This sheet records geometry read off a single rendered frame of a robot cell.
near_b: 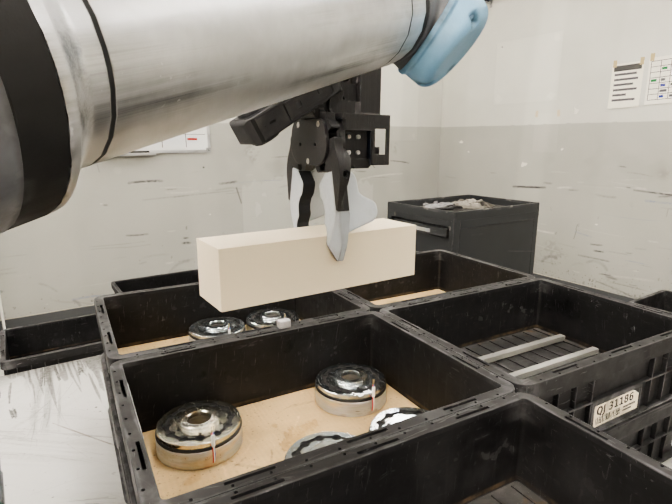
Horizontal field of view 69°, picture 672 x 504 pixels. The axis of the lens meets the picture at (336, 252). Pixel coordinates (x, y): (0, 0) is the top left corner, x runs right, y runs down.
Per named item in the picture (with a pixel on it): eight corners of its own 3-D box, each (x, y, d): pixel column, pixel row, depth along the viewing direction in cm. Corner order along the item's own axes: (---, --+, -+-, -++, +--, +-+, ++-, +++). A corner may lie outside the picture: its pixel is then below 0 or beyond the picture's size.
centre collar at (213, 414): (184, 437, 57) (184, 433, 57) (173, 418, 61) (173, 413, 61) (225, 425, 60) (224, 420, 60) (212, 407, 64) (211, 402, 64)
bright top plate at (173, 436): (167, 460, 54) (167, 456, 54) (148, 417, 62) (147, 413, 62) (253, 432, 59) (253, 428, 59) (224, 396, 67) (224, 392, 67)
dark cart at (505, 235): (444, 403, 229) (454, 212, 208) (383, 367, 265) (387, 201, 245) (524, 370, 261) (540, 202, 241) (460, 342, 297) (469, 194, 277)
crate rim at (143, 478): (146, 547, 36) (144, 520, 36) (109, 379, 62) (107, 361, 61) (520, 407, 55) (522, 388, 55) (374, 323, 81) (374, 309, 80)
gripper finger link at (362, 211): (391, 253, 51) (378, 166, 51) (345, 260, 48) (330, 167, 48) (373, 255, 54) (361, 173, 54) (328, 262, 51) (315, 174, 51)
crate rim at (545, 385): (521, 407, 55) (523, 388, 55) (374, 323, 81) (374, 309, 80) (704, 339, 74) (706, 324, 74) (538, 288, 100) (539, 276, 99)
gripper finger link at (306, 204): (338, 244, 59) (352, 172, 55) (295, 250, 56) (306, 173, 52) (325, 233, 62) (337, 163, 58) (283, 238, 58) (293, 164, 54)
